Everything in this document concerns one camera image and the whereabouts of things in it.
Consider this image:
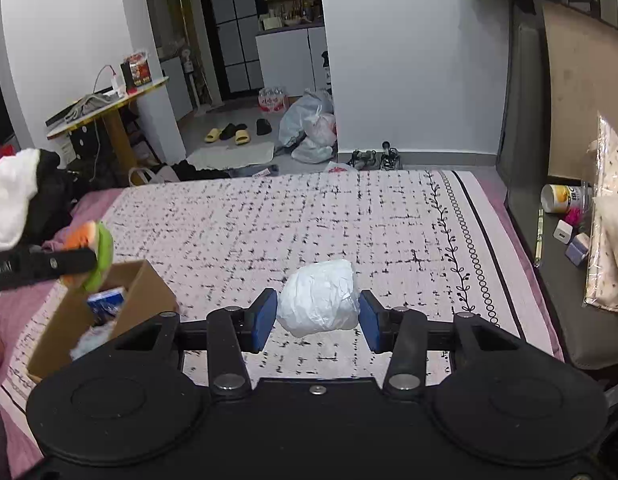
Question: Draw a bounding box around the bluish plastic bag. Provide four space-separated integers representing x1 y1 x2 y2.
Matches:
279 89 335 147

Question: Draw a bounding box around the pale flat plastic bag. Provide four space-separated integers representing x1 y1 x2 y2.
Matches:
291 141 335 164

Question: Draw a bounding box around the black clothes pile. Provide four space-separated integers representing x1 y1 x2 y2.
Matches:
171 160 232 182

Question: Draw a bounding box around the dark grey headboard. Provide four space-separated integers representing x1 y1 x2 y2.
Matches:
496 0 618 371

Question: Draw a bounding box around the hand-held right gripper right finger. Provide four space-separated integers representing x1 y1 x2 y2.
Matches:
359 290 532 393

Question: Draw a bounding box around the dark sneaker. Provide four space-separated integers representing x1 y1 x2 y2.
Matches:
348 149 379 171
379 141 404 171

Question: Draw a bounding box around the white red plastic bag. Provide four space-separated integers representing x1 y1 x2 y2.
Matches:
309 112 338 146

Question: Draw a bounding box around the brown cardboard box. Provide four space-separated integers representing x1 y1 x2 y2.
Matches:
28 260 179 385

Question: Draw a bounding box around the white floor rug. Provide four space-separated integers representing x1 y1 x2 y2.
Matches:
186 141 276 171

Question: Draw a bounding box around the brown wooden board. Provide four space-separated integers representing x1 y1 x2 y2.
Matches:
541 0 618 186

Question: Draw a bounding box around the black framed glass door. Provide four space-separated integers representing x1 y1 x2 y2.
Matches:
194 0 265 103

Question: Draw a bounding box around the blue packet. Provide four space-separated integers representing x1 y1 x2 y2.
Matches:
86 286 127 328

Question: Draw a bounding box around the black fluffy garment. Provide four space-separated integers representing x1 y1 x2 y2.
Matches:
22 149 82 246

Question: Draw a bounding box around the plastic-packed floral bedding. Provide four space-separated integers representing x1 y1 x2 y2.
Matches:
583 112 618 313

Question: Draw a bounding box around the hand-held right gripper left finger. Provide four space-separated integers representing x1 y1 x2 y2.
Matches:
109 288 279 397

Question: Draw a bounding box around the white yellow can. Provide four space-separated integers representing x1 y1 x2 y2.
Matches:
541 183 584 215

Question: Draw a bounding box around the small purple box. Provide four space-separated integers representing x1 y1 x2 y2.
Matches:
565 233 592 266

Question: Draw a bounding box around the light blue furry plush toy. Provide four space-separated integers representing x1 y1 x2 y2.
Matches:
69 320 117 361

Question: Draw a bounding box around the black dotted stool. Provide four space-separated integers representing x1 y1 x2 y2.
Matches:
69 122 120 163

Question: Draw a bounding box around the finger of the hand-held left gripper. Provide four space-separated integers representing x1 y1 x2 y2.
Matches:
12 249 98 289

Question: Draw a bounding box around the hamburger plush toy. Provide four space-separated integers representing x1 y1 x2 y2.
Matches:
59 220 115 293

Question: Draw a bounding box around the white kitchen cabinet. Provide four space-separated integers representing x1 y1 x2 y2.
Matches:
255 25 330 93

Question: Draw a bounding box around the yellow-edged side table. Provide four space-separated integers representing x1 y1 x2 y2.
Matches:
46 76 171 186

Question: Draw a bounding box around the white plastic-wrapped bundle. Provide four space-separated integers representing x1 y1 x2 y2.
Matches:
276 259 361 338

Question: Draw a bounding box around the water bottle pack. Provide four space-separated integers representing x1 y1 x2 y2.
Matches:
258 86 290 113

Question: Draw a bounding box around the thin pale stick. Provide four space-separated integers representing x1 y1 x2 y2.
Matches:
534 207 546 268

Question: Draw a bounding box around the red snack box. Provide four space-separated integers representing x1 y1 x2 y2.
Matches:
120 51 152 86

